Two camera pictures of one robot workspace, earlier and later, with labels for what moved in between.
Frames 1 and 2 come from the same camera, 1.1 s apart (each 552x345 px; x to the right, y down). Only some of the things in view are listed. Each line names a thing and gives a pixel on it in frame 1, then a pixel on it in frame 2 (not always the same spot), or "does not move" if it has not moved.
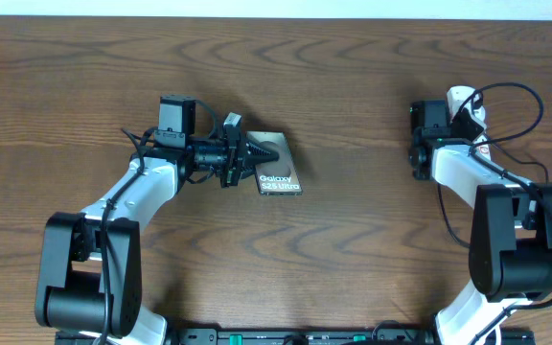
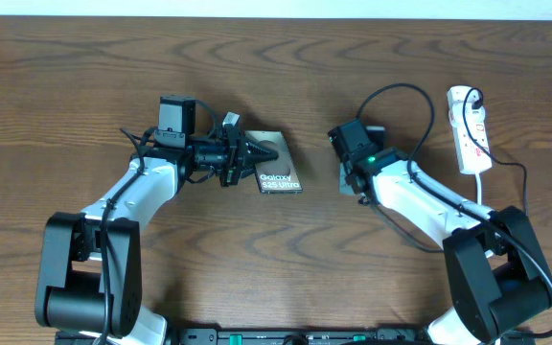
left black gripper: [236, 149] does not move
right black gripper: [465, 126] → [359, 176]
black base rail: [254, 336] does not move
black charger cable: [504, 149] → [477, 103]
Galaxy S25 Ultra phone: [280, 177] does not move
